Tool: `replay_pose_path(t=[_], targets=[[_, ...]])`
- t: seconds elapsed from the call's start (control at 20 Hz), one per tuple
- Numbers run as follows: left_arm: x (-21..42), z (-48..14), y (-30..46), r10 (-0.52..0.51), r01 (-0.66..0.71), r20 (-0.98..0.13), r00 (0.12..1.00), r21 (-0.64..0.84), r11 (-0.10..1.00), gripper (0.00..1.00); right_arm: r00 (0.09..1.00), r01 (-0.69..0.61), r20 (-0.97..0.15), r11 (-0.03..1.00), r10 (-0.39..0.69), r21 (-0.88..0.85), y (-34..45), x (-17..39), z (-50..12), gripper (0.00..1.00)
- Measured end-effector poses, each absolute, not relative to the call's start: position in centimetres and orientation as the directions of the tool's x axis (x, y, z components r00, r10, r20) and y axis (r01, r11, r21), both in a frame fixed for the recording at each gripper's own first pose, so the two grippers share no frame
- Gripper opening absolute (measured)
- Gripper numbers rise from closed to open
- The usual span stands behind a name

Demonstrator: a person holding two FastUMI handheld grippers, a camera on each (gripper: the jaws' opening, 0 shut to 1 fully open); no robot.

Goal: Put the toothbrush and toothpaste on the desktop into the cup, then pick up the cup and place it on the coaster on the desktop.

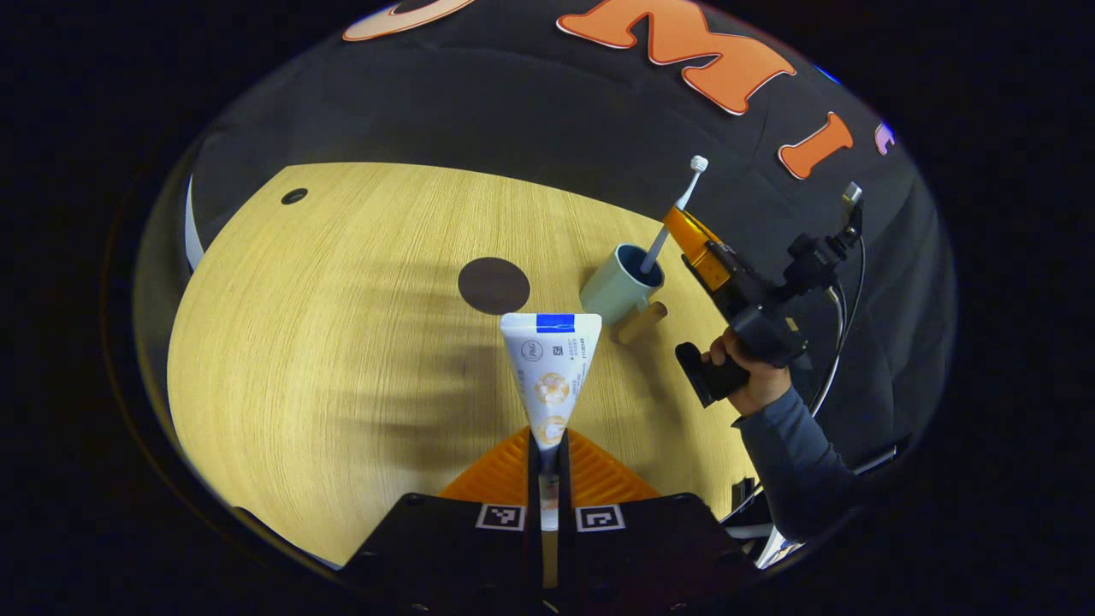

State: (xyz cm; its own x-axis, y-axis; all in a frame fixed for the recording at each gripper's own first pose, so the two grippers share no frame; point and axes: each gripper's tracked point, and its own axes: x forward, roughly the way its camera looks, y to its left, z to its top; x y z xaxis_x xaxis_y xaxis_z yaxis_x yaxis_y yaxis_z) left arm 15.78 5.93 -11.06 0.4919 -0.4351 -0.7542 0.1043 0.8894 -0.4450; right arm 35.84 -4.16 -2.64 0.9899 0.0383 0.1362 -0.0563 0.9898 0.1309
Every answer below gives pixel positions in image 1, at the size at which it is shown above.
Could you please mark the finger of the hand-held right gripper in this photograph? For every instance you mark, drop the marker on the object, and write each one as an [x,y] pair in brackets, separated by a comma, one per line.
[701,252]

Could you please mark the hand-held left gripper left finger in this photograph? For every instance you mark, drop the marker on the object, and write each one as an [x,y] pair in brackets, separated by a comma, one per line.
[534,479]

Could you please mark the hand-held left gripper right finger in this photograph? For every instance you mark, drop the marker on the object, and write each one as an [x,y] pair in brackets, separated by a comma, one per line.
[565,479]

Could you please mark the white and blue toothbrush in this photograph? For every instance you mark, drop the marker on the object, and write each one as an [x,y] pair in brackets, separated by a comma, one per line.
[680,205]

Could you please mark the white toothpaste tube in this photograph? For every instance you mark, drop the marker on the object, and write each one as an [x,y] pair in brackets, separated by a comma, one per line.
[550,376]

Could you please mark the dark round coaster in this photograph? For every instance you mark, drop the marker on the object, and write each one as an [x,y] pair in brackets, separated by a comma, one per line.
[494,285]

